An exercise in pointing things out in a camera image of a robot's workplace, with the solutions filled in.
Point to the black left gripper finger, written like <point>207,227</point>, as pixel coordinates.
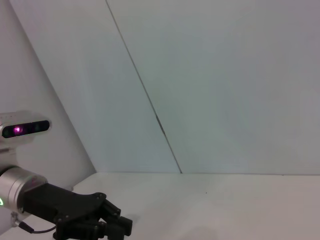
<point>123,222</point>
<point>105,231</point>

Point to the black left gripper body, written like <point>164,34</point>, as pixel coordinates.
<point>57,202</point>

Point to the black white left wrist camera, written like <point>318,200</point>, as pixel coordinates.
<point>25,127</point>

